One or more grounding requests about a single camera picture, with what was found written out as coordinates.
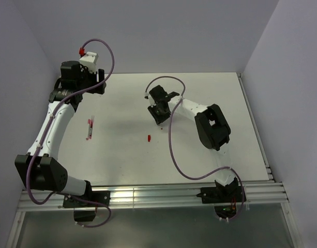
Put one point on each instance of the dark red pen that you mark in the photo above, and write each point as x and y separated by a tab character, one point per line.
92	118

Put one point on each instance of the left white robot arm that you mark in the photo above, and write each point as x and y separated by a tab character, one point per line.
39	168

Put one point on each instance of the white pen pink tip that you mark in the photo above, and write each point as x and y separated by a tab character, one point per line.
89	129

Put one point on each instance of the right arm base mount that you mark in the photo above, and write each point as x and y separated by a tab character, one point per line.
228	195

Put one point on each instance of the aluminium frame rail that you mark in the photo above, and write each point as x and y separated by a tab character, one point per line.
161	196

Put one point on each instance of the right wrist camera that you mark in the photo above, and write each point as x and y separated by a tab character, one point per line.
148	97

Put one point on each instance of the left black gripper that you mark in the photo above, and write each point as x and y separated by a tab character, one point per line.
93	76

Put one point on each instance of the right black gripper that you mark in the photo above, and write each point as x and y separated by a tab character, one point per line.
158	120

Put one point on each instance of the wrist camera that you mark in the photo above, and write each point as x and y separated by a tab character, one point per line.
148	97
88	59

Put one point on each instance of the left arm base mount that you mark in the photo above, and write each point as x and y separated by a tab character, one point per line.
85	209

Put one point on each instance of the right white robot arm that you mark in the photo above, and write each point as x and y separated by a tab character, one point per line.
212	128

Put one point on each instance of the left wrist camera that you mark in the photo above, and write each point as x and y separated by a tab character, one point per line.
88	59

